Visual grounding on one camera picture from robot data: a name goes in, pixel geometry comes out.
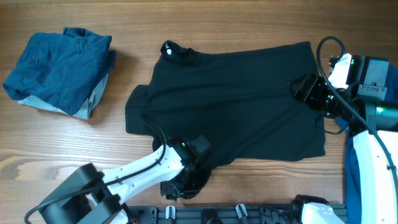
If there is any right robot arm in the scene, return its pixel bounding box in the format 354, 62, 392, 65
289, 54, 397, 223

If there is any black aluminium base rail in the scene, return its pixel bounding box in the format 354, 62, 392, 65
124, 203, 348, 224

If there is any folded dark blue garment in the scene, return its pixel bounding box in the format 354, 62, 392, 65
3, 27, 116, 115

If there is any black t-shirt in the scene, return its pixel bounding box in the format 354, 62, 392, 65
125, 40, 325, 169

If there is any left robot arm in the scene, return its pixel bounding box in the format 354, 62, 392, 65
38, 136, 210, 223

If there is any blue t-shirt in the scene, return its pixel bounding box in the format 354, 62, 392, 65
345, 62, 397, 223

